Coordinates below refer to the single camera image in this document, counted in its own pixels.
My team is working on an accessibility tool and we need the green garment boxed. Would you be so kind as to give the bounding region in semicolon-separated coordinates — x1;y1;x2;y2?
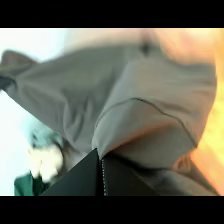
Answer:
13;171;51;197

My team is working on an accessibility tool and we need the white garment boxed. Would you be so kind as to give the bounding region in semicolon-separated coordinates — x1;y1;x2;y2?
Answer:
27;145;65;184

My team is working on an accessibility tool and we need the pale blue garment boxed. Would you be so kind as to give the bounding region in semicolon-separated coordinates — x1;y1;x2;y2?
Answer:
23;116;64;148

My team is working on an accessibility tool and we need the grey shirt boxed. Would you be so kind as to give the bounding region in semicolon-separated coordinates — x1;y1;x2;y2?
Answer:
0;42;221;197

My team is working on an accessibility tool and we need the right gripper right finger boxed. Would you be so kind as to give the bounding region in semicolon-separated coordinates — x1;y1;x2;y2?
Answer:
100;154;160;197

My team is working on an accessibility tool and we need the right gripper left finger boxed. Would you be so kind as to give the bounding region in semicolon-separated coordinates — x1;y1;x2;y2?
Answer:
41;148;102;197

